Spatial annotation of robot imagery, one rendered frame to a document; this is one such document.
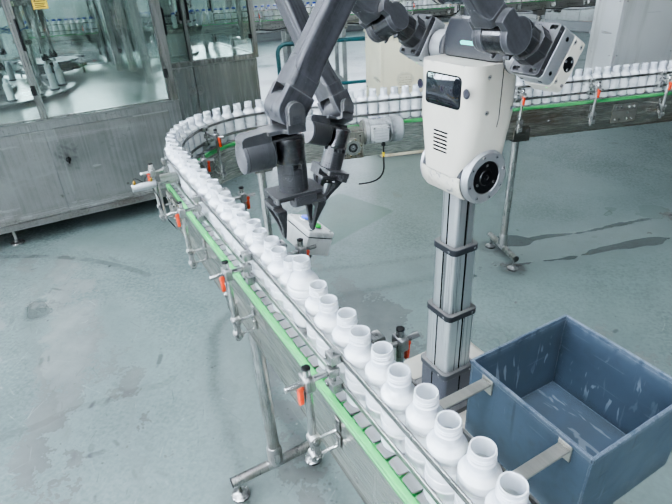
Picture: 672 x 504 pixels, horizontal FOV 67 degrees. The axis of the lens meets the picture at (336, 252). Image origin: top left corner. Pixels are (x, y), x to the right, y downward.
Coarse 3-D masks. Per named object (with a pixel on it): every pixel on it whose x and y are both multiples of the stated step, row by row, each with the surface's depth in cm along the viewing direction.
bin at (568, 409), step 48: (528, 336) 120; (576, 336) 124; (480, 384) 109; (528, 384) 129; (576, 384) 128; (624, 384) 115; (480, 432) 118; (528, 432) 102; (576, 432) 120; (624, 432) 119; (528, 480) 107; (576, 480) 94; (624, 480) 102
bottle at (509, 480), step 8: (504, 472) 63; (512, 472) 63; (504, 480) 64; (512, 480) 64; (520, 480) 63; (496, 488) 62; (504, 488) 64; (512, 488) 64; (520, 488) 63; (528, 488) 61; (488, 496) 65; (496, 496) 62; (504, 496) 61; (512, 496) 60; (520, 496) 60; (528, 496) 62
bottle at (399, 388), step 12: (396, 372) 82; (408, 372) 81; (384, 384) 83; (396, 384) 79; (408, 384) 80; (384, 396) 81; (396, 396) 80; (408, 396) 80; (396, 408) 80; (384, 420) 83; (396, 432) 83; (384, 444) 86; (396, 444) 84
